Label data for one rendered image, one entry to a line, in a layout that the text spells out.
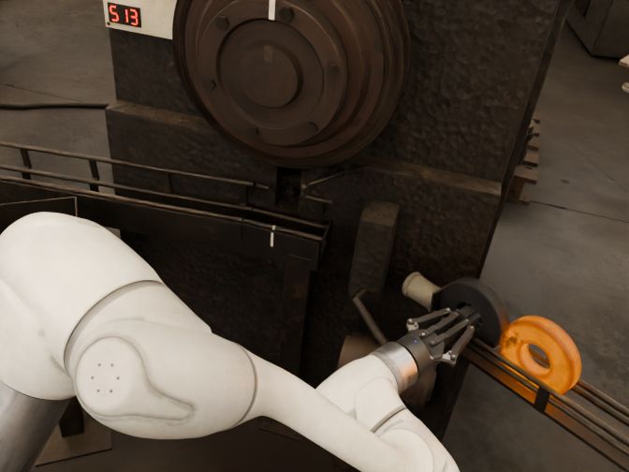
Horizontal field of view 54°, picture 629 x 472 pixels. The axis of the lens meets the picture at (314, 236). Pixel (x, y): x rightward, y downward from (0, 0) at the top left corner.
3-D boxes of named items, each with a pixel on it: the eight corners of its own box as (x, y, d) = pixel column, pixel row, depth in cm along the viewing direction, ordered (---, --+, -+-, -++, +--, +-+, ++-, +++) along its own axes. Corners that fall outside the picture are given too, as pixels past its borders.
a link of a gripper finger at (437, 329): (421, 351, 121) (416, 346, 121) (458, 324, 126) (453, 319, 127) (424, 338, 118) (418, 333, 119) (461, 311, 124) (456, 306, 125)
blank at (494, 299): (455, 263, 129) (444, 269, 127) (518, 300, 119) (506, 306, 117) (445, 320, 137) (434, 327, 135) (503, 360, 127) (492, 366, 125)
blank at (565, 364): (517, 300, 119) (506, 306, 117) (592, 343, 109) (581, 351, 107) (503, 360, 127) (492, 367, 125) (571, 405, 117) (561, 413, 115)
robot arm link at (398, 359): (396, 406, 114) (418, 390, 117) (402, 376, 108) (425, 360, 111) (362, 375, 119) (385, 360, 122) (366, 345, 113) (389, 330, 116)
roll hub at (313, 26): (209, 120, 127) (207, -23, 110) (340, 148, 122) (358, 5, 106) (197, 131, 123) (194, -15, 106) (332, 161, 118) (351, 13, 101)
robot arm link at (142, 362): (283, 367, 66) (203, 295, 72) (185, 355, 50) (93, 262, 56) (212, 466, 66) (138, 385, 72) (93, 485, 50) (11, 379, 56)
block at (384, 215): (355, 272, 157) (369, 193, 143) (386, 280, 156) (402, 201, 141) (345, 299, 149) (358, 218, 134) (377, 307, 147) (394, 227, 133)
